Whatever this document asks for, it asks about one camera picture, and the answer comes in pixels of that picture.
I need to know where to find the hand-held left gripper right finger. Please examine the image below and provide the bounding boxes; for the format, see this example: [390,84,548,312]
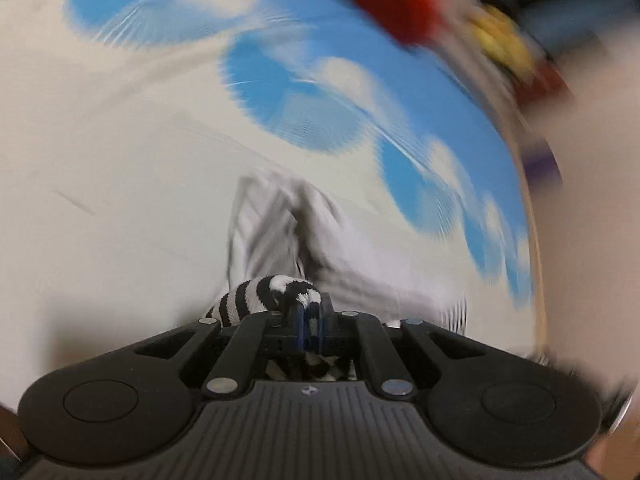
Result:
[306,294,490,400]

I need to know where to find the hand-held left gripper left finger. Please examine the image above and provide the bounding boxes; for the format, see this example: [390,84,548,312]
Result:
[131,302,307,397]

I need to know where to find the striped hooded dress white vest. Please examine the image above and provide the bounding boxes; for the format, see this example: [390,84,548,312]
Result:
[204,169,472,382]

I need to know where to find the blue white printed bed sheet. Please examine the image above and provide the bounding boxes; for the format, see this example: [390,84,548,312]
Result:
[0,0,538,411]

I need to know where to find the purple board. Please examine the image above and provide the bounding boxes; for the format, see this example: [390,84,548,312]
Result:
[524,142,562,188]

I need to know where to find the yellow plush toys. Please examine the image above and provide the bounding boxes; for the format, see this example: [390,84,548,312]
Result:
[467,4,538,73]

